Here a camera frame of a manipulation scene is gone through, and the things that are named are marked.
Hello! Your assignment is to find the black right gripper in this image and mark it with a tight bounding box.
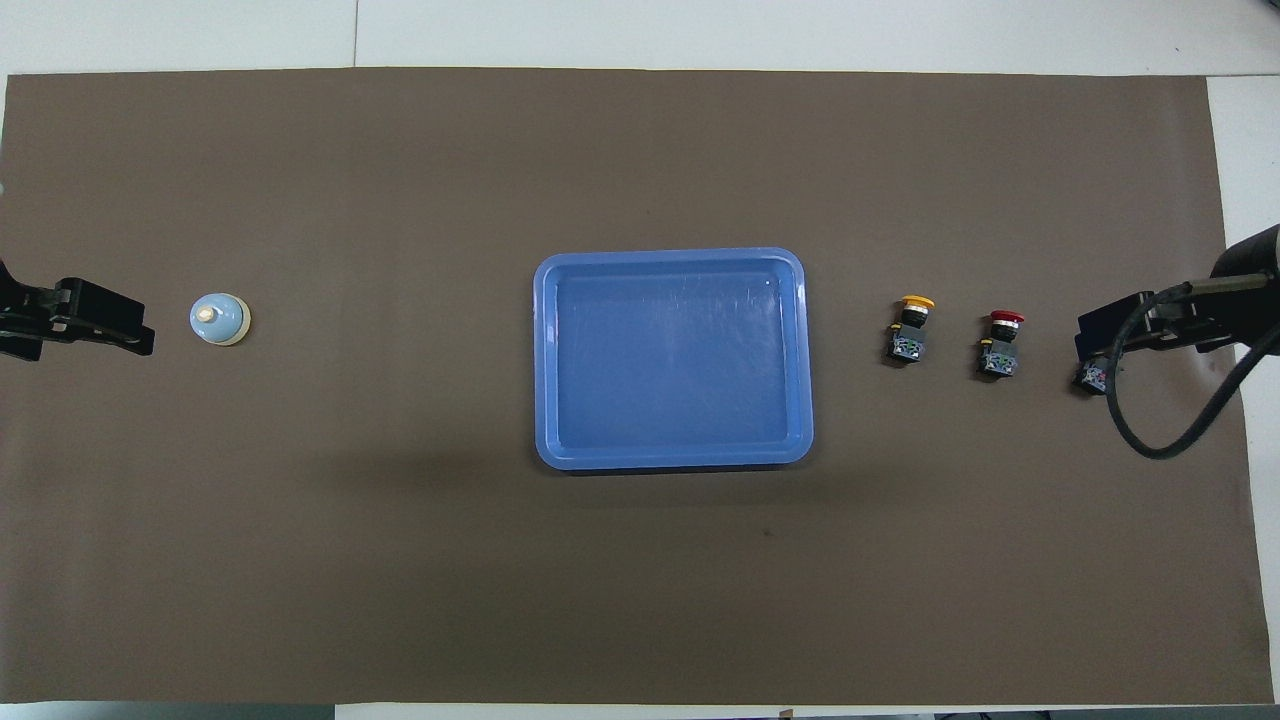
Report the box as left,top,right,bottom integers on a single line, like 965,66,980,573
1076,224,1280,373

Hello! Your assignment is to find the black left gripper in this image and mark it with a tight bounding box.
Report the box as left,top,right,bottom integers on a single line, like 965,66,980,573
0,262,157,363

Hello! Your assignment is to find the red mushroom push button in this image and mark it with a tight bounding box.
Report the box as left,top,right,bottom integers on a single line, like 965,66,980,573
976,310,1026,380

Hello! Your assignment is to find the light blue service bell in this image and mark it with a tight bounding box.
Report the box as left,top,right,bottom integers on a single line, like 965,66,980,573
189,292,252,347

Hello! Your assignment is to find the yellow mushroom push button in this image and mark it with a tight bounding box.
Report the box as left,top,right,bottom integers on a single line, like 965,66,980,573
885,294,937,366

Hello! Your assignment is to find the blue plastic tray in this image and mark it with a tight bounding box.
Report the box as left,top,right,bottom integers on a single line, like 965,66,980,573
533,247,815,472

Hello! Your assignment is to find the brown table mat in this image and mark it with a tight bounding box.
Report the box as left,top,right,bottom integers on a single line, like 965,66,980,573
0,67,1275,706

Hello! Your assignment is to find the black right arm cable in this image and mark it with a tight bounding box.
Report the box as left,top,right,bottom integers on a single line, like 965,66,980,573
1100,276,1280,462

